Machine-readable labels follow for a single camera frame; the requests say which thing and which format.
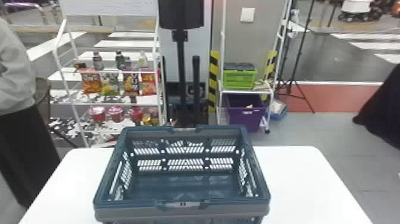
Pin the red noodle cup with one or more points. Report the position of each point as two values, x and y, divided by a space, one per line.
153 112
137 114
116 113
97 114

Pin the white wall plate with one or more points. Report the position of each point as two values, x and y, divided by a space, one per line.
247 14

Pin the person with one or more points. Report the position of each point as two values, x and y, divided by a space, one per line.
18 137

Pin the black tripod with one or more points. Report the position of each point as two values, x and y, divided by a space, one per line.
297 62

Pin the red snack packet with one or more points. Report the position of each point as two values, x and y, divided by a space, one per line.
148 83

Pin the purple crate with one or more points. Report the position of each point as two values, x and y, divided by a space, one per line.
243 115

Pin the clear bottle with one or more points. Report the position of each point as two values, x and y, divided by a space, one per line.
143 60

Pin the white shelf trolley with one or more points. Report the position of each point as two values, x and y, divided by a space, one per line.
222 47

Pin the yellow black striped post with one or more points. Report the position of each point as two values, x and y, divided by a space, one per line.
270 64
214 78

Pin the green snack packet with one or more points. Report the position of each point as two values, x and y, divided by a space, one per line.
110 85

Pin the orange snack packet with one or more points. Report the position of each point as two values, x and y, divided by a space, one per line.
91 82

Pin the yellow snack packet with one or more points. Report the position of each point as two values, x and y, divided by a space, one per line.
131 83

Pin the dark bottle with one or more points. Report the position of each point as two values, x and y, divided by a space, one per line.
120 61
98 62

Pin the small blue basket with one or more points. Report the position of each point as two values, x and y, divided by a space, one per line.
277 110

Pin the green crate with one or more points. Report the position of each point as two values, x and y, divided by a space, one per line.
239 78

